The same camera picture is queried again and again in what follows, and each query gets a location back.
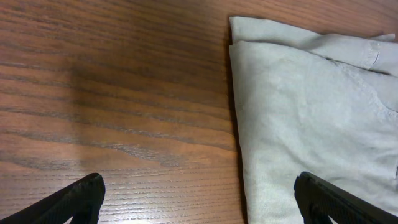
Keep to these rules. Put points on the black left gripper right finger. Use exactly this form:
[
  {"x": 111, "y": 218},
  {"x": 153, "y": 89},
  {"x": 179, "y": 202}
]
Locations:
[{"x": 321, "y": 202}]

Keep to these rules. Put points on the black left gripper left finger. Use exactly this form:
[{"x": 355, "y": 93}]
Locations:
[{"x": 79, "y": 202}]

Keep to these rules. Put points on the khaki green shorts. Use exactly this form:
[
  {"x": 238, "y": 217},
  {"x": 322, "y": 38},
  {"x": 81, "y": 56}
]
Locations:
[{"x": 326, "y": 104}]

